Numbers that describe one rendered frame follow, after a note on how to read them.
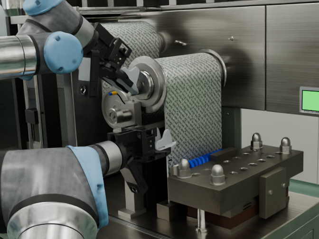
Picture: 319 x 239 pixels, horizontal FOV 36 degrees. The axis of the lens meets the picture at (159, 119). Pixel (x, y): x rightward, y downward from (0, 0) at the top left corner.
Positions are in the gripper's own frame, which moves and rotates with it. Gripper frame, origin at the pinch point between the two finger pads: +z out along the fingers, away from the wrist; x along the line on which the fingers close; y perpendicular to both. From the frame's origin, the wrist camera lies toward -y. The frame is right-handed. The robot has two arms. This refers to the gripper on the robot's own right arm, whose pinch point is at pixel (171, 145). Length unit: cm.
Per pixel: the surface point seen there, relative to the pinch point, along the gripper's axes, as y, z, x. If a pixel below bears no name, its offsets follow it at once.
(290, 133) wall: -65, 263, 108
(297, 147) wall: -75, 263, 101
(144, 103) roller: 11.3, -3.2, 5.8
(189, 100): 10.8, 7.5, -0.2
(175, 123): 5.6, 1.9, -0.2
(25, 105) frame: 8.8, -14.8, 44.0
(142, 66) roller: 20.8, -3.2, 5.9
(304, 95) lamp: 10.7, 29.6, -22.1
